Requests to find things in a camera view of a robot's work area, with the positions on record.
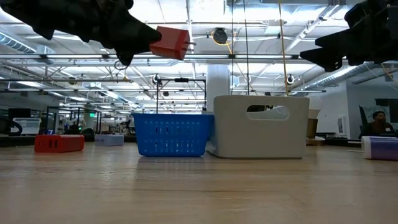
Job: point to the black aluminium table frame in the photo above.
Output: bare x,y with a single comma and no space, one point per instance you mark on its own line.
15,141

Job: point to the red cube wall charger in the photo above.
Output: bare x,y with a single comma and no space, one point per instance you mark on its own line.
169,43

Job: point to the purple white wall charger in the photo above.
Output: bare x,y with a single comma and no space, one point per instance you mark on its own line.
382,148

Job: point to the black background rig frame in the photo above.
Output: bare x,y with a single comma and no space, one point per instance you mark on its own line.
181,80

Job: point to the light blue charger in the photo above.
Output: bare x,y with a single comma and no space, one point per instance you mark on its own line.
109,140

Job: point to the clear plastic storage tub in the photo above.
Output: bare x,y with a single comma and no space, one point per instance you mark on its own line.
28,124

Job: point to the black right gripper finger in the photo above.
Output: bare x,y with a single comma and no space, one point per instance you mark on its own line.
329,57
334,39

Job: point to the white bulb lamp metal base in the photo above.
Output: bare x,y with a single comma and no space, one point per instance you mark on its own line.
315,105

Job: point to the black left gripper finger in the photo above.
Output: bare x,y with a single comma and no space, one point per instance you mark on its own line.
127,51
136,31

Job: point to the red charger with ports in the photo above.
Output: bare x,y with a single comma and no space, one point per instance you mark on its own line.
59,143

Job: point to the grey plastic bin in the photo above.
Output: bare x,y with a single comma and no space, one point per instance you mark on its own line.
258,137

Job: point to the white building column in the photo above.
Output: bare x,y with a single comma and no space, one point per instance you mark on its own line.
217,84

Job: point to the person seated far away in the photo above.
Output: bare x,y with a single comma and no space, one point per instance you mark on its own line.
378,124

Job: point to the blue slotted plastic basket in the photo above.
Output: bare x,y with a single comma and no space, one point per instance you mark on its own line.
172,133

